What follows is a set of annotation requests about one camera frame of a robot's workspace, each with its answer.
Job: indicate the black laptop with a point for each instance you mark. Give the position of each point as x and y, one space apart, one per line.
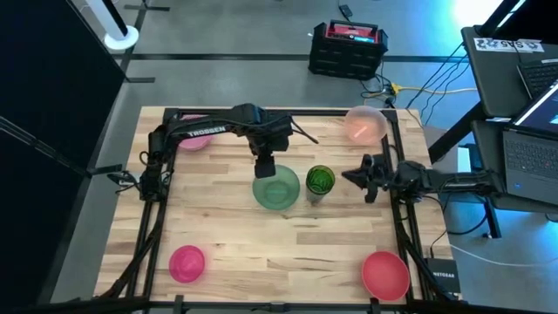
540 76

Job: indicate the black pillar with white base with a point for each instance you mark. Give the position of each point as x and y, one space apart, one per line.
121 39

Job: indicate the green translucent plastic cup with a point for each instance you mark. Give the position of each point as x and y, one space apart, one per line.
320 179

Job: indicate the red plastic bowl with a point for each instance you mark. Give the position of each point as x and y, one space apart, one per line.
385 276

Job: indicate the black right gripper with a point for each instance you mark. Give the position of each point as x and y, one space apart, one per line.
380 174

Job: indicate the black network switch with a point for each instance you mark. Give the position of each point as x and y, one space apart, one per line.
444 275

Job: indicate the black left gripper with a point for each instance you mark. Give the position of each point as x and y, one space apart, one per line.
270 139

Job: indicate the green plastic bowl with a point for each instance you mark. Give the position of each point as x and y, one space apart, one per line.
280 195

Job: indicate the black desk with sticker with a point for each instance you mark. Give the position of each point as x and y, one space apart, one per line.
492 74

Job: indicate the magenta plastic bowl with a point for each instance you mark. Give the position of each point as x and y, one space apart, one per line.
186 264

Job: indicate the open grey laptop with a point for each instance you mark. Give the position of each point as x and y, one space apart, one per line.
529 161

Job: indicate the light pink plastic bowl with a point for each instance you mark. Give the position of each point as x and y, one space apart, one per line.
195 143

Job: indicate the black laptop desk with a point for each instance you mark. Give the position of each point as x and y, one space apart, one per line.
486 139

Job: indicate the black stand strut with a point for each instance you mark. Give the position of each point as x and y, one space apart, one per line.
43 150

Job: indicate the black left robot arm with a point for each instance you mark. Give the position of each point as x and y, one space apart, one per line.
196 130

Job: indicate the black aluminium table frame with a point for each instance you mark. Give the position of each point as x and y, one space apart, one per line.
322 112

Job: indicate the black partition panel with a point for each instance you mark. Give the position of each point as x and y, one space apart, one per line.
43 87

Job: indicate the red black power station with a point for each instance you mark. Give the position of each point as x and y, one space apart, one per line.
344 56

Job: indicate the peach translucent plastic bowl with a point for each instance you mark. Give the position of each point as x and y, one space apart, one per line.
366 126

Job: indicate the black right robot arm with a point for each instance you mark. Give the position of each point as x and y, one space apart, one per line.
444 179

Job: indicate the black power adapter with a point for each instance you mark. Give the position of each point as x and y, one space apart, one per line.
345 10

